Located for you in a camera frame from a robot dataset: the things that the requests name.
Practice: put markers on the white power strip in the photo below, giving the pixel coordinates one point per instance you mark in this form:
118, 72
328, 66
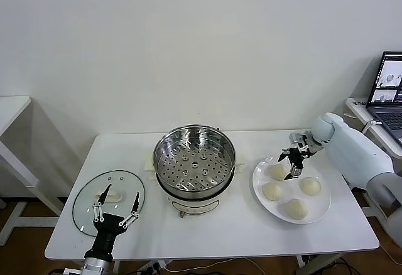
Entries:
154, 266

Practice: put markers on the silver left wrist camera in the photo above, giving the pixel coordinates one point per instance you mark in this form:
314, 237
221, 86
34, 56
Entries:
73, 271

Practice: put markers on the round glass pot lid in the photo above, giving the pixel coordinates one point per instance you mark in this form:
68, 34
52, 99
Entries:
83, 202

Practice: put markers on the stainless steel steamer basket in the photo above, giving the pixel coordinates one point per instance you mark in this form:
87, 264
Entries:
194, 165

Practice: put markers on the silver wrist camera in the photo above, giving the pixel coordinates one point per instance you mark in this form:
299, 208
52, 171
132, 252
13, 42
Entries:
73, 271
298, 139

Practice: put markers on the white table leg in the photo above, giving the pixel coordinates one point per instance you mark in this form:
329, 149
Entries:
116, 268
302, 262

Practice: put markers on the round white plate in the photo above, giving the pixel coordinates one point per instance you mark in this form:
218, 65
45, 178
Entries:
318, 204

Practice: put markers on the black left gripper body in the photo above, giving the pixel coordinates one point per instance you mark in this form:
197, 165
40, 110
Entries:
105, 231

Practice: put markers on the white laptop side table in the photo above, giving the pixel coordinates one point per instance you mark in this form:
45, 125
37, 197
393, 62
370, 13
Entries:
356, 111

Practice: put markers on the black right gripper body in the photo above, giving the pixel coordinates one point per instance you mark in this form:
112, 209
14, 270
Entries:
296, 155

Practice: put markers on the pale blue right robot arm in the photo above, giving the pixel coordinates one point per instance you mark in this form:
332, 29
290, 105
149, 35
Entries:
355, 149

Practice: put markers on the white empty side table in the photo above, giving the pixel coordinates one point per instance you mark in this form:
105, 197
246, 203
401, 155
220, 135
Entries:
12, 105

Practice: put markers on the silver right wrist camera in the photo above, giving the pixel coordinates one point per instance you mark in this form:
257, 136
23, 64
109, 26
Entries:
298, 139

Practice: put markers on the white electric cooking pot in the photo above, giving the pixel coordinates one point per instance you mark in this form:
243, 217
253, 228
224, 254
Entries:
194, 207

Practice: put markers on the white label sticker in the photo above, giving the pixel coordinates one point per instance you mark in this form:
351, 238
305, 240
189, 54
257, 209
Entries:
359, 103

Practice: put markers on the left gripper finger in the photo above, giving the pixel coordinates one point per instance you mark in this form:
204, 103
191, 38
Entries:
135, 207
100, 207

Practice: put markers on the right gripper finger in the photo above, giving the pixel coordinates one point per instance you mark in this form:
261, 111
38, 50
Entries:
284, 154
295, 170

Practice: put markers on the grey open laptop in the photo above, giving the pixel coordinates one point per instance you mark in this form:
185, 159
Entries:
389, 115

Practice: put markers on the white steamed baozi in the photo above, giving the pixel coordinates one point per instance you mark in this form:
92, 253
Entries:
310, 186
296, 209
276, 173
272, 191

